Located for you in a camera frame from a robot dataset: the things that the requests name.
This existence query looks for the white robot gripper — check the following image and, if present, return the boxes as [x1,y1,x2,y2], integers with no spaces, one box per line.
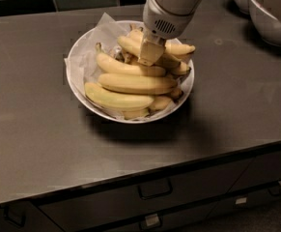
[138,0,195,66]

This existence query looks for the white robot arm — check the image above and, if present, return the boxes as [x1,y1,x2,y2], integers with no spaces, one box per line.
[138,0,281,66]

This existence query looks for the middle long yellow banana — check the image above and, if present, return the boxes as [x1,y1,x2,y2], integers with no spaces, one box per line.
[95,43,166,77]

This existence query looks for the white bowl with bananas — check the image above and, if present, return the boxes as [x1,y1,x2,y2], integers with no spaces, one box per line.
[65,19,195,125]

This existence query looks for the front greenish yellow banana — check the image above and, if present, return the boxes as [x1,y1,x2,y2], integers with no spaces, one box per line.
[84,82,155,111]

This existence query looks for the large white bowl right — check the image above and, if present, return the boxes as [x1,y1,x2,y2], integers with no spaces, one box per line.
[248,0,281,46]

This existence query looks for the drawer label tag centre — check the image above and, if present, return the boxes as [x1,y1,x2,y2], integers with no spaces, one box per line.
[145,214,160,227]

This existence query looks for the black drawer handle centre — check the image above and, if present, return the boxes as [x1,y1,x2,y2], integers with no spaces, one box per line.
[137,179,173,200]

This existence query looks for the black drawer handle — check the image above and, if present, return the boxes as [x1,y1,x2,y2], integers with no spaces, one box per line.
[137,179,173,200]
[3,206,26,228]

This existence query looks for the black drawer handle left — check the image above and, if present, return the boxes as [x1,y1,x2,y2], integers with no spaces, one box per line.
[3,206,26,228]

